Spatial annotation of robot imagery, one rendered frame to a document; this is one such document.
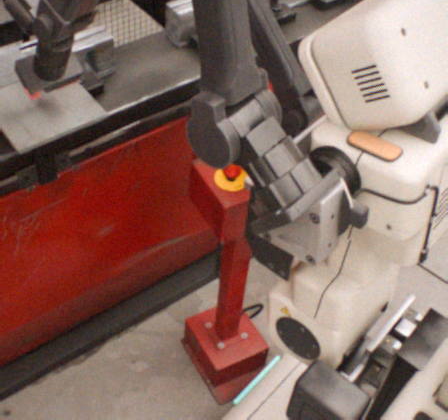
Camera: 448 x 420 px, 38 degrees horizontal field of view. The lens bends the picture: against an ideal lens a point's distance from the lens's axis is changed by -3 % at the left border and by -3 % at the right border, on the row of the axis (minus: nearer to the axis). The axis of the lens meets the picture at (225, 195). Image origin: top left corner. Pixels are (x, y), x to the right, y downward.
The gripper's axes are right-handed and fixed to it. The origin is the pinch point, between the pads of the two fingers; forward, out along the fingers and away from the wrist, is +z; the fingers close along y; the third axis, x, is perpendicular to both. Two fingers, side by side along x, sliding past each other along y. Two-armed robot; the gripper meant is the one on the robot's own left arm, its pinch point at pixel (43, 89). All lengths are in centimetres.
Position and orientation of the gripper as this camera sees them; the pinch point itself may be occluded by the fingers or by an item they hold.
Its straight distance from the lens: 126.4
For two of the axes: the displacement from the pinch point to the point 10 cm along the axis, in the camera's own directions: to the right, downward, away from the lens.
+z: -3.5, 3.0, 8.9
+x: 5.1, 8.6, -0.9
